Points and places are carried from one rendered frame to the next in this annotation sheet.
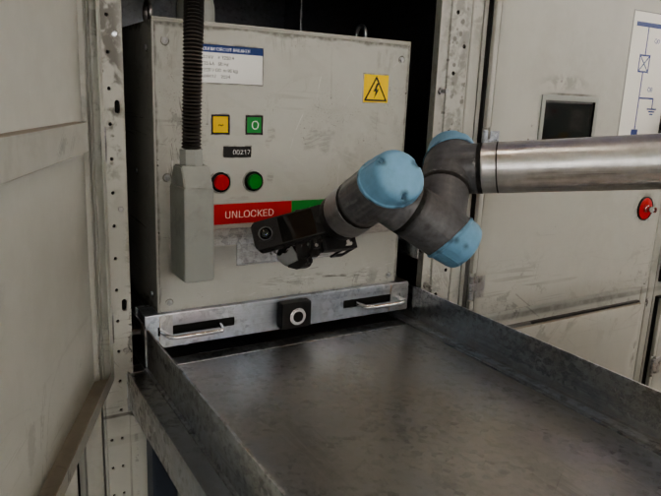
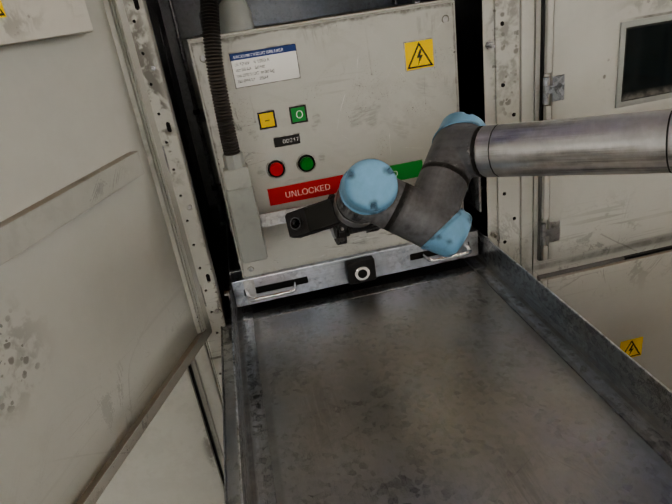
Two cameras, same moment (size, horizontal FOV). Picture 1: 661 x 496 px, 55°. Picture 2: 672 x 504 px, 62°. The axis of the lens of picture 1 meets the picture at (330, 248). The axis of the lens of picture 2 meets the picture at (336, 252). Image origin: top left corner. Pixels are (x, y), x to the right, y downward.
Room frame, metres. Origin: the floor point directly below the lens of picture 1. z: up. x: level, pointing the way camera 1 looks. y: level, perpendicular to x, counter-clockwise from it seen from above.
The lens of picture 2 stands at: (0.12, -0.32, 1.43)
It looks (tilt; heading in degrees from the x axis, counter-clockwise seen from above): 25 degrees down; 23
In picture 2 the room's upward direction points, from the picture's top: 9 degrees counter-clockwise
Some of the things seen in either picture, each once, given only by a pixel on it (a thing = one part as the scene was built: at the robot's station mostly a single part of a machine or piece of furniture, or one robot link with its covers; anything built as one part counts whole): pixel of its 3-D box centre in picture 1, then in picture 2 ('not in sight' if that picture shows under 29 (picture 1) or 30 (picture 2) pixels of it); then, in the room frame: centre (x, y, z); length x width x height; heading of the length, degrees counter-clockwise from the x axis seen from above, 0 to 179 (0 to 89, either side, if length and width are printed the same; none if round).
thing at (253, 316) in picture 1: (285, 308); (356, 263); (1.15, 0.08, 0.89); 0.54 x 0.05 x 0.06; 121
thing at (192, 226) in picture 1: (191, 221); (245, 211); (0.97, 0.22, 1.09); 0.08 x 0.05 x 0.17; 31
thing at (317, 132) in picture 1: (293, 175); (343, 152); (1.13, 0.07, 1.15); 0.48 x 0.01 x 0.48; 121
